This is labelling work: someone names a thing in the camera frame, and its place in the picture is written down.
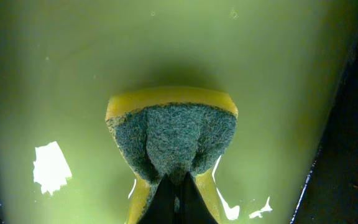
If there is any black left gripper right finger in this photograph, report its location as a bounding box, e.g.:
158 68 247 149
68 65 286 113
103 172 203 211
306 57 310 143
178 172 218 224

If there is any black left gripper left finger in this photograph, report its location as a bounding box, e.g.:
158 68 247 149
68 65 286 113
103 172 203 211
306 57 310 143
137 174 175 224

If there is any green and yellow sponge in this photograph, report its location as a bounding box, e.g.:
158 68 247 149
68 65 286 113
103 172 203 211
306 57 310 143
105 86 238 223

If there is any green tray with black rim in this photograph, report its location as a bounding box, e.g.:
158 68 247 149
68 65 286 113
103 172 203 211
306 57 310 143
0 0 358 223

